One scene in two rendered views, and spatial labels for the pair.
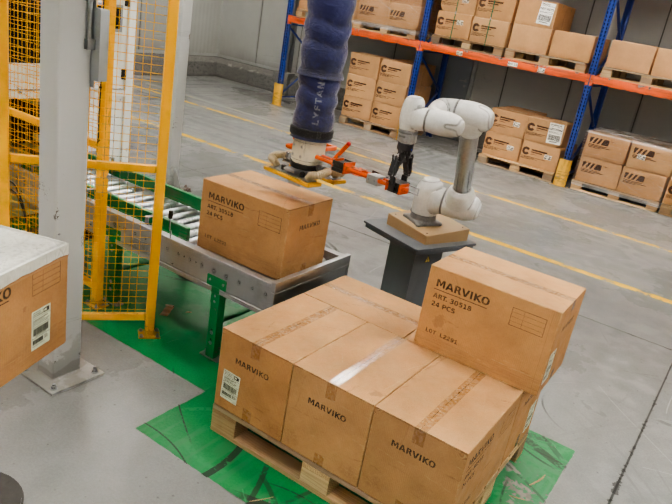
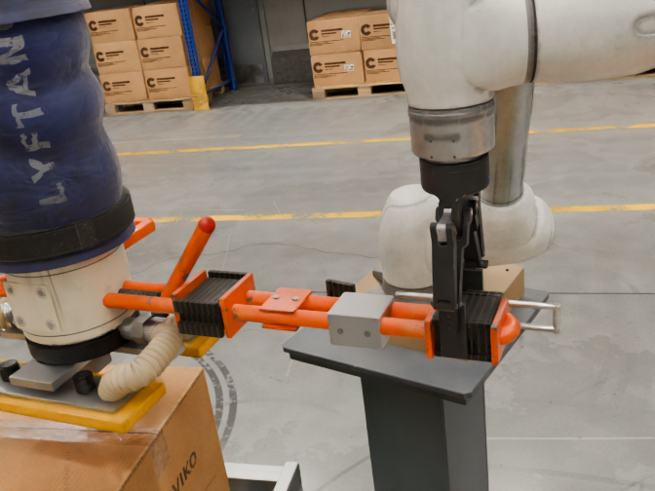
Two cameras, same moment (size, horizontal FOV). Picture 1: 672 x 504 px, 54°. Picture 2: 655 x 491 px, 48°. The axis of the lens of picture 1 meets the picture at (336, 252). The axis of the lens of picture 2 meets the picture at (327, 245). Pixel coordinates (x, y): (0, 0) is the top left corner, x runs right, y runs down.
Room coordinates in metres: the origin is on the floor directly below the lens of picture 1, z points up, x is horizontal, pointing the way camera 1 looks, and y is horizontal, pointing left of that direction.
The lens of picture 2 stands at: (2.35, 0.10, 1.64)
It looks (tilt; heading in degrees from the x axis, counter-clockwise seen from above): 22 degrees down; 346
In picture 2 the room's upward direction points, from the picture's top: 8 degrees counter-clockwise
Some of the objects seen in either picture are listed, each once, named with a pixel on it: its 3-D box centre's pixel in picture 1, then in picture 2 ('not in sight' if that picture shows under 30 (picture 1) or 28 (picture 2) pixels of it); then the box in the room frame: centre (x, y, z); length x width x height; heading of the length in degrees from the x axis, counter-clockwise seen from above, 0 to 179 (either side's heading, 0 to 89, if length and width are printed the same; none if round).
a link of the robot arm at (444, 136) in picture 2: (407, 136); (451, 129); (3.06, -0.23, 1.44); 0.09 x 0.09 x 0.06
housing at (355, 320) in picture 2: (375, 179); (363, 320); (3.13, -0.13, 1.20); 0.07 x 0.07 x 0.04; 51
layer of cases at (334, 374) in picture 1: (384, 381); not in sight; (2.74, -0.33, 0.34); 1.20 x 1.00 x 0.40; 59
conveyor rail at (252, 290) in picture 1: (122, 229); not in sight; (3.66, 1.27, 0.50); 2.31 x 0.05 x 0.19; 59
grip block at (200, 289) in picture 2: (343, 165); (215, 302); (3.27, 0.04, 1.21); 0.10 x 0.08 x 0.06; 141
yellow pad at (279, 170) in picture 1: (292, 173); (48, 383); (3.35, 0.29, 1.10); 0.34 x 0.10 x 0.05; 51
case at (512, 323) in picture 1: (498, 315); not in sight; (2.82, -0.79, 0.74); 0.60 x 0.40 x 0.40; 60
